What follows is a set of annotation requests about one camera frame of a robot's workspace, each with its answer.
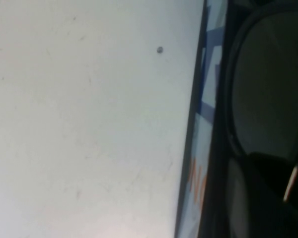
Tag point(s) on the dark-framed glasses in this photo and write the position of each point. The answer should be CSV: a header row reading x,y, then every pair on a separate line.
x,y
263,86

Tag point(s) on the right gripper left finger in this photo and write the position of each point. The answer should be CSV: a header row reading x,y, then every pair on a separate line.
x,y
268,188

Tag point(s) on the black printed glasses case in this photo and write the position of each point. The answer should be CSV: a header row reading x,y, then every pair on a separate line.
x,y
203,138

